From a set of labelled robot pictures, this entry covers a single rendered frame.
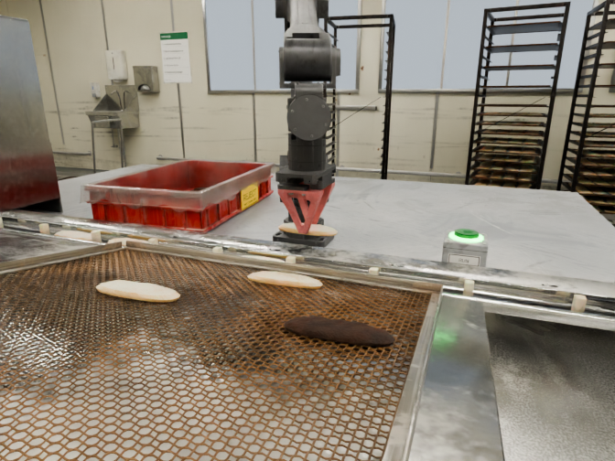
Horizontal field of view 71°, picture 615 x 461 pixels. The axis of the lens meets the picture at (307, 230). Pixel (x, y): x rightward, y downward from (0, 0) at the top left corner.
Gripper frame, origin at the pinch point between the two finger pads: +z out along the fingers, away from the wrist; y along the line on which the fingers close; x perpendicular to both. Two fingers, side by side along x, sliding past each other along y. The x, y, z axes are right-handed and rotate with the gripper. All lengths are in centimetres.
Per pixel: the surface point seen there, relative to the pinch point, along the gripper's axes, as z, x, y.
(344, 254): 6.8, 4.6, -6.2
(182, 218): 7.3, -37.2, -17.7
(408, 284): 3.3, 17.5, 9.8
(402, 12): -98, -56, -441
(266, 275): 1.8, 0.6, 16.7
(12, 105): -17, -80, -14
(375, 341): -0.3, 17.2, 30.2
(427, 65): -45, -25, -440
